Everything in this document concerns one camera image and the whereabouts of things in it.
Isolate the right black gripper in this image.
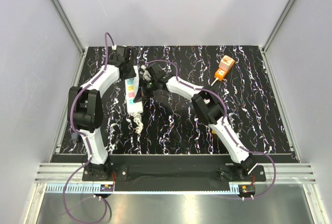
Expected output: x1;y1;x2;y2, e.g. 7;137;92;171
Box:
134;79;158;104

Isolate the white multi-socket power strip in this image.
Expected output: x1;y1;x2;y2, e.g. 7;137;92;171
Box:
125;66;143;115

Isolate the teal usb charger plug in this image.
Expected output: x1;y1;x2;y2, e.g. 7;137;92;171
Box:
71;132;79;142

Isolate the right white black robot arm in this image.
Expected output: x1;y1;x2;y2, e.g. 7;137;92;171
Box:
134;62;257;181

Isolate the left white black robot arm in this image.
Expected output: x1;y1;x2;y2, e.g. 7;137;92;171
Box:
67;46;143;180

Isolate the orange white socket cube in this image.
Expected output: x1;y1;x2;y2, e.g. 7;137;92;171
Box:
214;55;236;81

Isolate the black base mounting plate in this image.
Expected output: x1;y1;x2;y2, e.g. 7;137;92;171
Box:
51;154;266;192

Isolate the white coiled strip cord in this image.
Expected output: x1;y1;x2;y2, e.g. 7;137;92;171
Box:
128;111;145;134

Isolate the aluminium frame rail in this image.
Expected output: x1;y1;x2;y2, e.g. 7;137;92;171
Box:
50;0;85;55

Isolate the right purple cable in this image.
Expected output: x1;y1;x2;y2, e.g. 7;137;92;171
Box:
146;59;276;200

